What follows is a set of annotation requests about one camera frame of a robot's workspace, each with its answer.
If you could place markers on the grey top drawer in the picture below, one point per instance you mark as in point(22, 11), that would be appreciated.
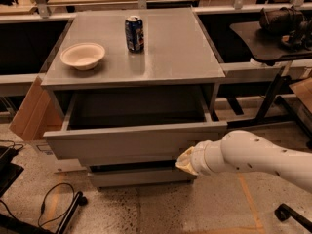
point(141, 123)

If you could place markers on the white paper bowl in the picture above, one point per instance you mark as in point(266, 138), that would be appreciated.
point(83, 56)

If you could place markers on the black equipment at left edge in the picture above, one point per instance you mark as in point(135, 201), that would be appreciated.
point(9, 171)

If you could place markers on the foam-covered gripper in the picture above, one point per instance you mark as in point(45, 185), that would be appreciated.
point(198, 159)

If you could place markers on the grey middle drawer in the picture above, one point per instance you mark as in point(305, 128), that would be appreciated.
point(95, 161)

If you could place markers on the black caster leg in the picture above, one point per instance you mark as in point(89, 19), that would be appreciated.
point(284, 212)

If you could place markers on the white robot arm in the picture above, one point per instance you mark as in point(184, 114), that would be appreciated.
point(244, 152)

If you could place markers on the blue soda can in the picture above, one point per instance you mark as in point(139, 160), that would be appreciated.
point(134, 34)

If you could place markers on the black stand leg with wheel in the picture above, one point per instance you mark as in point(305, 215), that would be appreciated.
point(78, 201)

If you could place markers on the brown cardboard box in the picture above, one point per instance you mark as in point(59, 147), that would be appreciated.
point(36, 116)

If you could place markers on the grey drawer cabinet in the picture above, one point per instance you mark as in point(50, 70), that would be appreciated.
point(176, 55)

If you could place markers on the black side table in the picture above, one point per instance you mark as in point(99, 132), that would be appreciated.
point(269, 49)

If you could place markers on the grey bottom drawer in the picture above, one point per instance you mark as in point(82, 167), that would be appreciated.
point(138, 177)

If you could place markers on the black bag on table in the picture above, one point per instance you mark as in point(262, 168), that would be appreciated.
point(292, 26)

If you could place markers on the grey drawer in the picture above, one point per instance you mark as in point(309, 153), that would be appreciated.
point(95, 161)
point(141, 123)
point(138, 177)

